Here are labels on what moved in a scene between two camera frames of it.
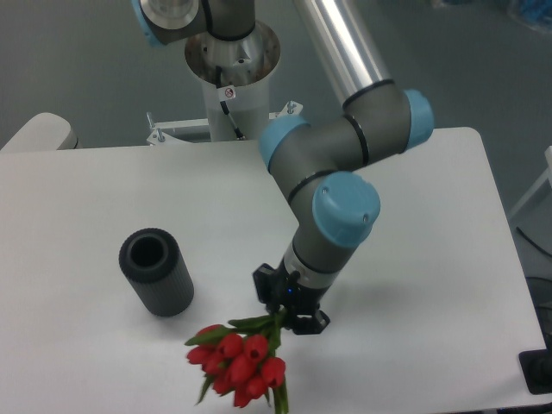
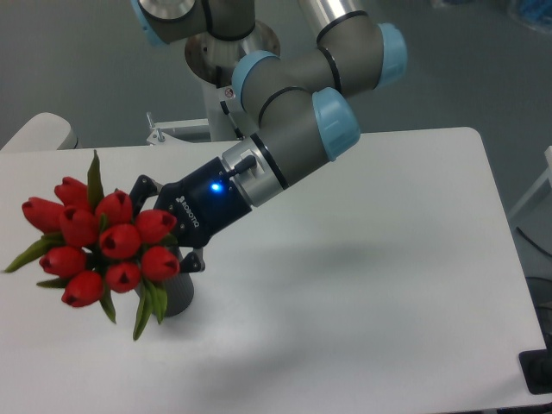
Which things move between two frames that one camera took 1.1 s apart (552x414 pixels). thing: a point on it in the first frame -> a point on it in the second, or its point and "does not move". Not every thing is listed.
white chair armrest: (43, 132) does not move
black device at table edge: (536, 367) does not move
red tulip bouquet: (241, 359) -> (96, 241)
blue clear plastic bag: (535, 14) does not move
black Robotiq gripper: (294, 297) -> (202, 202)
